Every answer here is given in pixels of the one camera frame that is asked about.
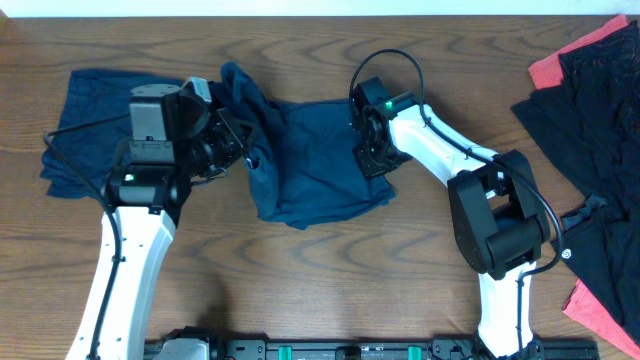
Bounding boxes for navy blue shorts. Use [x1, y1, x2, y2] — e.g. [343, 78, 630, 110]
[209, 62, 395, 230]

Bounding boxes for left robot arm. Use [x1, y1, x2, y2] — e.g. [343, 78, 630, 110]
[67, 77, 257, 359]

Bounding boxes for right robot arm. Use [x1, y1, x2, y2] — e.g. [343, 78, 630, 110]
[349, 77, 550, 359]

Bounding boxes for folded navy blue garment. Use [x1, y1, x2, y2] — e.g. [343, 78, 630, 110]
[52, 69, 183, 188]

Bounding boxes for black garment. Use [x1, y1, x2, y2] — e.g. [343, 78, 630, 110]
[512, 21, 639, 342]

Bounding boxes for red cloth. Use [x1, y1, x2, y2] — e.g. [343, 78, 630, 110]
[528, 15, 639, 359]

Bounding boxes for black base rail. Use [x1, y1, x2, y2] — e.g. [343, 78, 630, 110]
[144, 327, 600, 360]

